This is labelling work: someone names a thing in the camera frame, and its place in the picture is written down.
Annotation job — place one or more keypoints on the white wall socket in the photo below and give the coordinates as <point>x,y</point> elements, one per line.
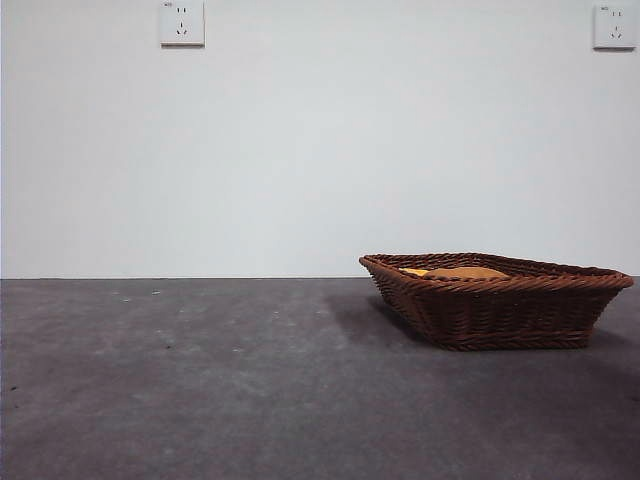
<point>611,27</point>
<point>182,25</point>

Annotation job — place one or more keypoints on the yellow corn cob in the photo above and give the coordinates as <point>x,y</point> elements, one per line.
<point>415,271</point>

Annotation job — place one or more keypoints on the brown wicker basket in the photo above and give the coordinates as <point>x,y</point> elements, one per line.
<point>500,315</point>

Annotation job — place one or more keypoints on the brown potato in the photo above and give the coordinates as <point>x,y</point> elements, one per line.
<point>470,273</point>

